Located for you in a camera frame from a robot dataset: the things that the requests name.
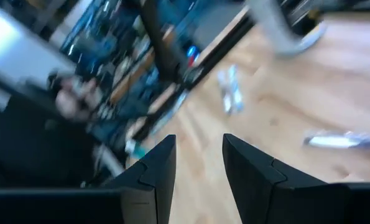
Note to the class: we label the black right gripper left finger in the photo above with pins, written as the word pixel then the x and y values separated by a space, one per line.
pixel 153 186

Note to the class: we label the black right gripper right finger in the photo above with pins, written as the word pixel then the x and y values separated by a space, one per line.
pixel 265 193

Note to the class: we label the small teal mouthwash bottle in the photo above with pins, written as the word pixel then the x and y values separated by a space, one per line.
pixel 138 152

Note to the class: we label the blue toothbrush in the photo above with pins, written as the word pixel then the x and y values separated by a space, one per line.
pixel 236 93
pixel 334 141
pixel 169 113

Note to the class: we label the person's hand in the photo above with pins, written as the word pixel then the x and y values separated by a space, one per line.
pixel 72 102

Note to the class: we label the person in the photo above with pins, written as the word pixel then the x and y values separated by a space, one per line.
pixel 32 149

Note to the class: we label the white wipes canister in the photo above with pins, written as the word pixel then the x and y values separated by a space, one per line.
pixel 275 28

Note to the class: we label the black aluminium table frame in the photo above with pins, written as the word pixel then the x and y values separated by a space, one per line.
pixel 214 56

